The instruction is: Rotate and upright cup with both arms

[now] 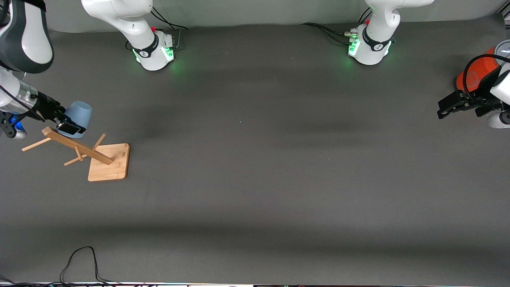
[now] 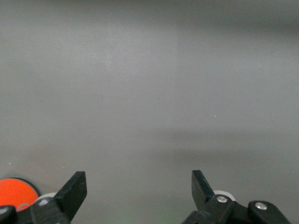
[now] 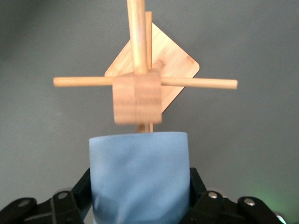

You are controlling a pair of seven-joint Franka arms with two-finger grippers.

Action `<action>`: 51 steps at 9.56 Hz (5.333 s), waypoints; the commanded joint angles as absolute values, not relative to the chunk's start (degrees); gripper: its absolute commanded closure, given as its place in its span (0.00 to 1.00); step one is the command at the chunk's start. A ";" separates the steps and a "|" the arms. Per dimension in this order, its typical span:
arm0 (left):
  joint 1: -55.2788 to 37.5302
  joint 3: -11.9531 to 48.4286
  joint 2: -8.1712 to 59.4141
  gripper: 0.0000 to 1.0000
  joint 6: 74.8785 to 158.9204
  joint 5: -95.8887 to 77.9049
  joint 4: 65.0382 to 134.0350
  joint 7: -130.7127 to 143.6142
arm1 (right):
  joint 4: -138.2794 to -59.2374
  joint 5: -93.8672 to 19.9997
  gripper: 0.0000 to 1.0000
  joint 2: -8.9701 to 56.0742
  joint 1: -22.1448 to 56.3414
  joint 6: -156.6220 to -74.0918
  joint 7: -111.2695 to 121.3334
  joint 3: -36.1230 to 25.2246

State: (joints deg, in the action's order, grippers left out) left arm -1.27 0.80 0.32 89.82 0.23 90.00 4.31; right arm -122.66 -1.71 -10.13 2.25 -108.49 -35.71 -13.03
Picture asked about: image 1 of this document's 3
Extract dark grey table mat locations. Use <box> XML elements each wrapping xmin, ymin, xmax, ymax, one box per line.
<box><xmin>0</xmin><ymin>14</ymin><xmax>510</xmax><ymax>286</ymax></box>

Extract wooden cup rack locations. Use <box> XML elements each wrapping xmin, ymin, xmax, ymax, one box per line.
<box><xmin>22</xmin><ymin>126</ymin><xmax>131</xmax><ymax>183</ymax></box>

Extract black right arm base cables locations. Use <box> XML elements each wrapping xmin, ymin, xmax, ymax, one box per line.
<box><xmin>151</xmin><ymin>6</ymin><xmax>188</xmax><ymax>51</ymax></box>

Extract black arm base cables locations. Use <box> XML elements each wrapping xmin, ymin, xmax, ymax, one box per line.
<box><xmin>151</xmin><ymin>6</ymin><xmax>188</xmax><ymax>51</ymax></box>
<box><xmin>300</xmin><ymin>7</ymin><xmax>373</xmax><ymax>45</ymax></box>

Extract orange cylindrical can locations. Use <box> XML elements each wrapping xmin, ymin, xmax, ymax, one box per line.
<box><xmin>456</xmin><ymin>47</ymin><xmax>501</xmax><ymax>93</ymax></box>

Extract black cable on table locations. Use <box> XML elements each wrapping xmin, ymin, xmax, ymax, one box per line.
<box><xmin>59</xmin><ymin>246</ymin><xmax>122</xmax><ymax>286</ymax></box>

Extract black left arm base cables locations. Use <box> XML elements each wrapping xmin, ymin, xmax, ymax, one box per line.
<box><xmin>300</xmin><ymin>7</ymin><xmax>373</xmax><ymax>45</ymax></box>

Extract light blue plastic cup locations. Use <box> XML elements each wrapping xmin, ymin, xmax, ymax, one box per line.
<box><xmin>59</xmin><ymin>100</ymin><xmax>93</xmax><ymax>139</ymax></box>

